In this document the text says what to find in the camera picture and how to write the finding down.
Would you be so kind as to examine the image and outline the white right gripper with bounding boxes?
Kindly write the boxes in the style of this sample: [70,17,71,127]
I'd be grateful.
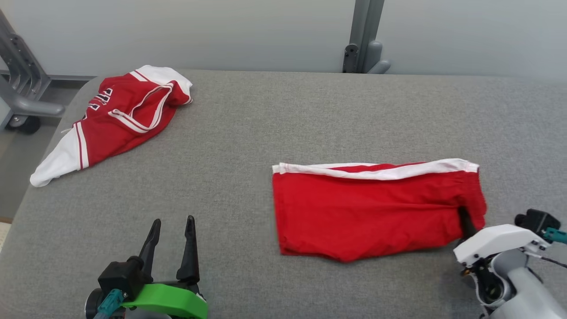
[453,206,552,269]

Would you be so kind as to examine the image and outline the red shorts with white trim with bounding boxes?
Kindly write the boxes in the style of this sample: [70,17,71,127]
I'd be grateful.
[272,158,488,263]

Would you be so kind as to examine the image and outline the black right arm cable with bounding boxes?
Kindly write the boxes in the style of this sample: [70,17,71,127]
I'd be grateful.
[540,255,567,269]

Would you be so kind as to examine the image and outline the teal left camera connector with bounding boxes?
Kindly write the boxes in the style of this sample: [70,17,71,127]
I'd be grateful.
[93,288,124,319]

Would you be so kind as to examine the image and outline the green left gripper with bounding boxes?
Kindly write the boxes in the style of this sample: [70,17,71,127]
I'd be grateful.
[122,215,209,319]

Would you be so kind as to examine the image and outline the teal right camera connector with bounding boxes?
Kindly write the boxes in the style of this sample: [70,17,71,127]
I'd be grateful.
[543,227,567,244]

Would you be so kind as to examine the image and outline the teal camera connector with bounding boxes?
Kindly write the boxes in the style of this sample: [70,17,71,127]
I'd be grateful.
[543,227,567,244]
[93,288,124,319]

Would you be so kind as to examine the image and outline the grey metal frame with bracket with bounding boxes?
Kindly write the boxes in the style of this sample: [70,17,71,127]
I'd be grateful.
[0,9,66,135]

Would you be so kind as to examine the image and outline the red white numbered jersey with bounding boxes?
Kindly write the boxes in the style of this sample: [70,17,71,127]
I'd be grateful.
[30,65,193,187]

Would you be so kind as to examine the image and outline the grey metal post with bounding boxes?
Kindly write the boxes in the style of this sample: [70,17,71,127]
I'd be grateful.
[342,0,391,74]

